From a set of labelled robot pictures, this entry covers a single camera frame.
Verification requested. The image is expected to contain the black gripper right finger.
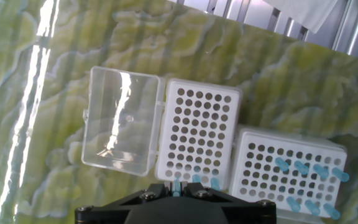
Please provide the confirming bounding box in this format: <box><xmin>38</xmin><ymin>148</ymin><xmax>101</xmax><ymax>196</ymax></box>
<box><xmin>183</xmin><ymin>182</ymin><xmax>278</xmax><ymax>224</ymax></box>

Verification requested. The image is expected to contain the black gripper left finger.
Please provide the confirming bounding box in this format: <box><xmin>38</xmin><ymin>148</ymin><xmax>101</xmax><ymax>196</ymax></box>
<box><xmin>75</xmin><ymin>182</ymin><xmax>171</xmax><ymax>224</ymax></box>

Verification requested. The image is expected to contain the white pipette tip holder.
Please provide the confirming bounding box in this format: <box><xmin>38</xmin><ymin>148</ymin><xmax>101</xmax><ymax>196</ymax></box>
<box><xmin>81</xmin><ymin>65</ymin><xmax>242</xmax><ymax>191</ymax></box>
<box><xmin>228</xmin><ymin>124</ymin><xmax>351</xmax><ymax>224</ymax></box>

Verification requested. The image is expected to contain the green marble pattern mat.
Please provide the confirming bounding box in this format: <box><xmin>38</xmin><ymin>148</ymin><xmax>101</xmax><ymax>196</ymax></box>
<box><xmin>0</xmin><ymin>0</ymin><xmax>358</xmax><ymax>224</ymax></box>

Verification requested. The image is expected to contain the white paper sheet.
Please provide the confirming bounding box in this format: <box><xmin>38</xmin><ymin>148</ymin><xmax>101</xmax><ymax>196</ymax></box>
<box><xmin>262</xmin><ymin>0</ymin><xmax>340</xmax><ymax>34</ymax></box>

